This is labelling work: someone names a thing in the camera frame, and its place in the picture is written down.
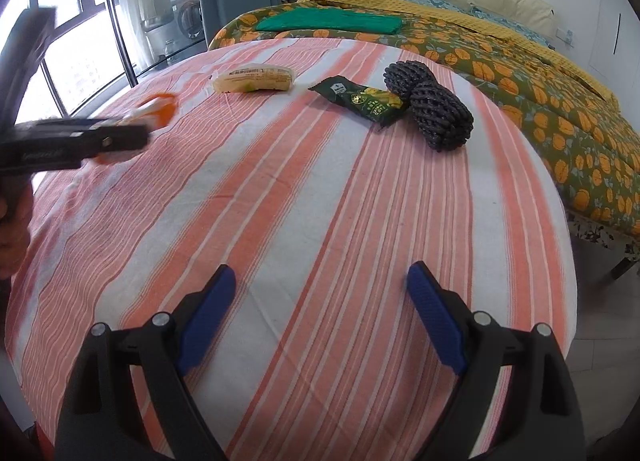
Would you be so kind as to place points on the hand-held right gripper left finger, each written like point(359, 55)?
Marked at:
point(205, 326)

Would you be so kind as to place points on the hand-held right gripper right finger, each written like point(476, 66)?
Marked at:
point(437, 321)

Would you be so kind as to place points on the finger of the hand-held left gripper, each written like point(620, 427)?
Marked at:
point(117, 138)

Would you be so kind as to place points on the orange snack wrapper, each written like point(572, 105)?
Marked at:
point(157, 111)

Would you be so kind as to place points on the person's left hand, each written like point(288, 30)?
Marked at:
point(12, 241)

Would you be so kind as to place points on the washing machine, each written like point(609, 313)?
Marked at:
point(187, 16)

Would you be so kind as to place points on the pale yellow food packet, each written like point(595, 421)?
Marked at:
point(255, 78)

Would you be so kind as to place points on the pink white striped cloth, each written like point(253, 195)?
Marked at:
point(300, 191)

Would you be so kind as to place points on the black white floral bed sheet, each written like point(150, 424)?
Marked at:
point(600, 231)

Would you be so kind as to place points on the dark green snack packet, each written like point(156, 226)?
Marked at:
point(360, 98)

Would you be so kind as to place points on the green folded cloth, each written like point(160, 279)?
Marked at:
point(325, 21)

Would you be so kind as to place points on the green orange patterned blanket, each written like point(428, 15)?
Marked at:
point(550, 101)

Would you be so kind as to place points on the teal floral pillow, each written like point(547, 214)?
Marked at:
point(425, 0)

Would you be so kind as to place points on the white wardrobe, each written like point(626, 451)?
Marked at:
point(600, 16)

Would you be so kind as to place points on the white wall socket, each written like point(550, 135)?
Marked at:
point(565, 37)

